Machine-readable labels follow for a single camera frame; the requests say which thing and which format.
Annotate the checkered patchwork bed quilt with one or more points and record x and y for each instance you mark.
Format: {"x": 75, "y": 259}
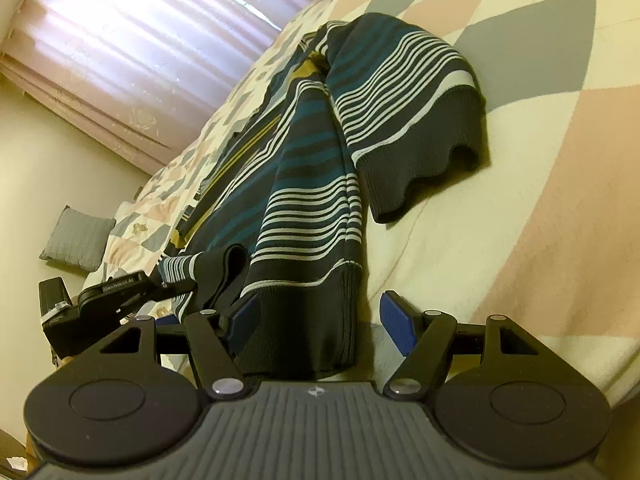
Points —
{"x": 547, "y": 233}

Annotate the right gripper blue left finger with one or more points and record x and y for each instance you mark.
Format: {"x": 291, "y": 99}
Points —
{"x": 215, "y": 340}

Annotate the grey square cushion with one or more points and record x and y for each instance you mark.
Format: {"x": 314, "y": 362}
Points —
{"x": 78, "y": 240}

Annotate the striped knit sweater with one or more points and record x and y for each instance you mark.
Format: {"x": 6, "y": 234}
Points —
{"x": 362, "y": 113}

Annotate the pink sheer curtain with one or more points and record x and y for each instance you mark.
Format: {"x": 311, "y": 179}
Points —
{"x": 141, "y": 77}

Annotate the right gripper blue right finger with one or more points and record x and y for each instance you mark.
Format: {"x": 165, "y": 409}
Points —
{"x": 424, "y": 340}

